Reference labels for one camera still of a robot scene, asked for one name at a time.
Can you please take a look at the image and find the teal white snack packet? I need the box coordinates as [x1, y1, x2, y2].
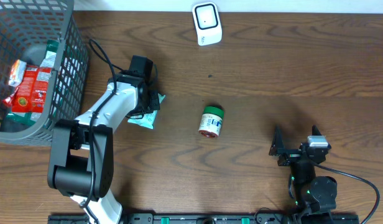
[126, 90, 165, 129]

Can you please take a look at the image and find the green-lid white jar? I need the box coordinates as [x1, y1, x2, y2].
[198, 106, 224, 138]

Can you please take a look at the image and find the red snack packet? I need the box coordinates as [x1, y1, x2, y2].
[11, 65, 52, 113]

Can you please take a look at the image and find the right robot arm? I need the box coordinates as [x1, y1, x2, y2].
[269, 126, 337, 223]

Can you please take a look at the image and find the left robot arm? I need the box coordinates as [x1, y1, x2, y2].
[47, 70, 159, 223]

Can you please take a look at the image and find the white barcode scanner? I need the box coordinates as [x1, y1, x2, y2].
[192, 2, 223, 46]

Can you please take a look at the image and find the green white snack bag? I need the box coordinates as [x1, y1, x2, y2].
[6, 40, 58, 126]

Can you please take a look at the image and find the orange white small packet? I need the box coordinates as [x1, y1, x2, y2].
[8, 60, 27, 87]

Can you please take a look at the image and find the small red wrapper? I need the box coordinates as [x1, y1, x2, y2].
[2, 86, 19, 108]

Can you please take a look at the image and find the grey plastic mesh basket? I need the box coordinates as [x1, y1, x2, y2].
[0, 0, 89, 146]

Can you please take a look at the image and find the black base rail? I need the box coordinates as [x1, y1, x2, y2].
[47, 212, 361, 224]

